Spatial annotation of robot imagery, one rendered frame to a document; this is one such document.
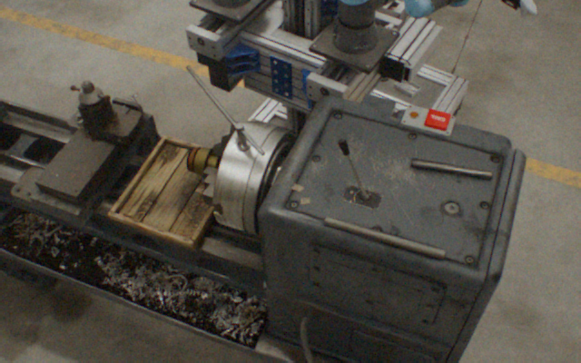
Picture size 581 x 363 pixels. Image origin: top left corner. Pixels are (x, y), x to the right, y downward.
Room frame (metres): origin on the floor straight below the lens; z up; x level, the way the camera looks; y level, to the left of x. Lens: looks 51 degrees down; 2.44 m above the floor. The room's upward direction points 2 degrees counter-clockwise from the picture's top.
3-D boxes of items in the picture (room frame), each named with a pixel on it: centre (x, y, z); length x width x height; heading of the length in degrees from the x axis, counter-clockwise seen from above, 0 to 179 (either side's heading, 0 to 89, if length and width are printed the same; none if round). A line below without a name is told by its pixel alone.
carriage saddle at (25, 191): (1.36, 0.71, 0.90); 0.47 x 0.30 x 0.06; 157
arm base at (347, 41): (1.59, -0.21, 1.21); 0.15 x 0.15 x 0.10
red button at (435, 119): (1.12, -0.39, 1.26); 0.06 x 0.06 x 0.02; 67
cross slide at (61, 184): (1.35, 0.66, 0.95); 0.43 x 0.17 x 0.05; 157
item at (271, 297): (0.95, -0.26, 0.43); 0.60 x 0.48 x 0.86; 67
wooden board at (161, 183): (1.21, 0.37, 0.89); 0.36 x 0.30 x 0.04; 157
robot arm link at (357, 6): (1.59, -0.22, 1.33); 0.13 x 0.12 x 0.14; 125
